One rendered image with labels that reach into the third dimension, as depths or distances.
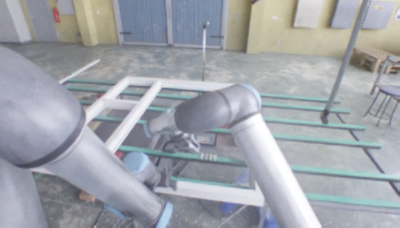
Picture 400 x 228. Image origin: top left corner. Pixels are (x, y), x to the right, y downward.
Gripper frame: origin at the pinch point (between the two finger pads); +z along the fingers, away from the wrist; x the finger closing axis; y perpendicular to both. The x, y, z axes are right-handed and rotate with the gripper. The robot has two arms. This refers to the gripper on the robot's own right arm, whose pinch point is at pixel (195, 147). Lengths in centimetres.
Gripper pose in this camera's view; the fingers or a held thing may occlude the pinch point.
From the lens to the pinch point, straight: 141.6
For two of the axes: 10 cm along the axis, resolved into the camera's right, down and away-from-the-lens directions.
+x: 1.0, -4.9, 8.7
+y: 7.9, -4.8, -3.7
